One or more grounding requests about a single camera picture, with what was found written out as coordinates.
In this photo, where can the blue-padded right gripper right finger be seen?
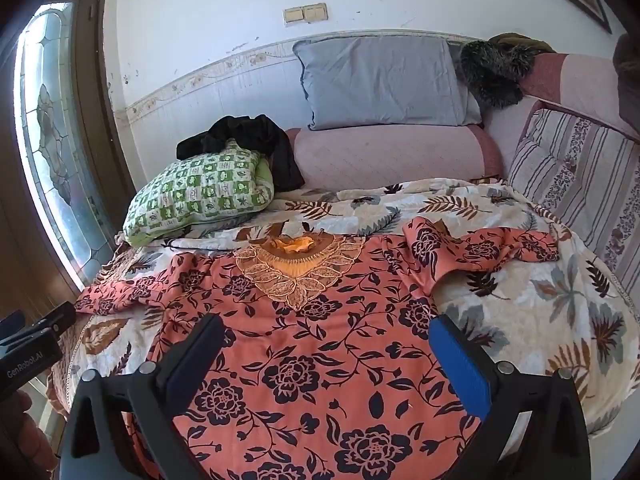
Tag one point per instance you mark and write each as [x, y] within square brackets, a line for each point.
[531, 426]

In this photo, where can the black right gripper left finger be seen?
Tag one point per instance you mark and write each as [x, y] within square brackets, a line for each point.
[95, 442]

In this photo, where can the orange black floral garment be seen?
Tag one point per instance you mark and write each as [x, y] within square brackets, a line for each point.
[326, 371]

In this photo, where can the person's left hand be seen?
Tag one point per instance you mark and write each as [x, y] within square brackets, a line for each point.
[26, 452]

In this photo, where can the leaf-pattern plush blanket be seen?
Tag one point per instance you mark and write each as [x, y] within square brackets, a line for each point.
[569, 313]

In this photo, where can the stained glass window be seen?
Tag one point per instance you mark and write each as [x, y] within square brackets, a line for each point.
[54, 158]

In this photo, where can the green white patterned pillow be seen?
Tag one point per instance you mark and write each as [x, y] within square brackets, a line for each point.
[205, 188]

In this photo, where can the striped floral cushion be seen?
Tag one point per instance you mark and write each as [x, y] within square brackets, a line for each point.
[587, 175]

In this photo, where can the black cloth on pillow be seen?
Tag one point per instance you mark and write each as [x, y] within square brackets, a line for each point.
[259, 134]

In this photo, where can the pink quilted bolster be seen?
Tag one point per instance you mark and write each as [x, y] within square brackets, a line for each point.
[359, 158]

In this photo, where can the dark furry garment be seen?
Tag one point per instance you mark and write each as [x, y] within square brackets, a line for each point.
[493, 69]

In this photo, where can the grey pillow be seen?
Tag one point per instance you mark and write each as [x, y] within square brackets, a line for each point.
[383, 80]

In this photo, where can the beige wall switch plate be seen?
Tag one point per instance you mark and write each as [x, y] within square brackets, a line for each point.
[313, 13]

